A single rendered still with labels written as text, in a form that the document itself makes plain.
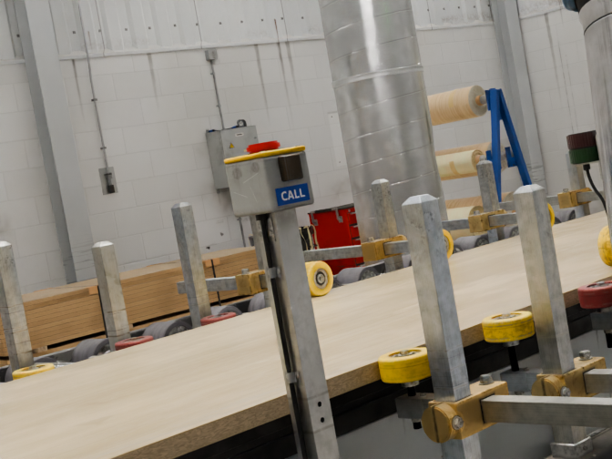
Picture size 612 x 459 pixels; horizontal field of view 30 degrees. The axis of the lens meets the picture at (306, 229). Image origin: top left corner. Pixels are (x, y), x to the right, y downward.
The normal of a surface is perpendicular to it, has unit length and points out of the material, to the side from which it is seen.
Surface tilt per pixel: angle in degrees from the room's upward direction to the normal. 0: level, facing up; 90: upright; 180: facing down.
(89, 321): 90
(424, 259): 90
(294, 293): 90
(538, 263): 90
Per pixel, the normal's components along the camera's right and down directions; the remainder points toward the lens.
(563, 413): -0.71, 0.16
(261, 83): 0.64, -0.07
